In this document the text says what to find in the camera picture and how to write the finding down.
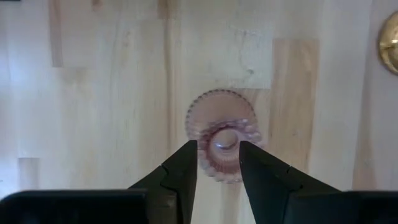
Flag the tall brass candlestick wide base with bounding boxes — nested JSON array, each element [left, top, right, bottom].
[[377, 11, 398, 76]]

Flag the pink ribbed glass candle holder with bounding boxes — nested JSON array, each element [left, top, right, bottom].
[[185, 89, 264, 184]]

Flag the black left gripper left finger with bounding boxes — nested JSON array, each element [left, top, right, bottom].
[[127, 139, 199, 224]]

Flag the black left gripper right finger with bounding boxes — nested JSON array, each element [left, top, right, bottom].
[[238, 140, 340, 224]]

